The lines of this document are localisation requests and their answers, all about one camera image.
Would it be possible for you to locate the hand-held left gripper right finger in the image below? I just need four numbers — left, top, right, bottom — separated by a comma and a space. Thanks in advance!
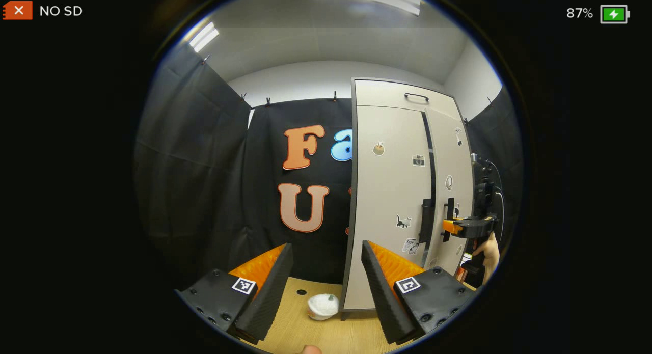
361, 240, 482, 345

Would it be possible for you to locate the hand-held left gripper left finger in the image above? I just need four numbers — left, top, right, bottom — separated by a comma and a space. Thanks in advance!
174, 243, 295, 344

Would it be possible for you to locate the black door handle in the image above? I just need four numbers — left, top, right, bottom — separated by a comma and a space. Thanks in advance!
444, 197, 455, 242
419, 199, 433, 244

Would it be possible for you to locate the cabinet door with headphone sticker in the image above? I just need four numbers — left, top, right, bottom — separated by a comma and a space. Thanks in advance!
424, 108, 475, 276

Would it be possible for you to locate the cabinet door with camera sticker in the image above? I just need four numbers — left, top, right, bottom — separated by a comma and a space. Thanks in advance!
344, 105, 434, 311

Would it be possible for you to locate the grey double-door shoe cabinet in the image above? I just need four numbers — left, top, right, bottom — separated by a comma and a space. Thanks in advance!
339, 77, 477, 321

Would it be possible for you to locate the beige cabinet drawer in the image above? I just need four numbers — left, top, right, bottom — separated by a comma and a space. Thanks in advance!
355, 79, 461, 119

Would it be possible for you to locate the white bowl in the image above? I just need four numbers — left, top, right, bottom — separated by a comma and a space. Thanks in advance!
307, 293, 340, 321

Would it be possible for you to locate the black backdrop cloth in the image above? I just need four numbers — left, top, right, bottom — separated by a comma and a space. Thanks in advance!
465, 87, 524, 288
243, 97, 355, 286
133, 43, 251, 293

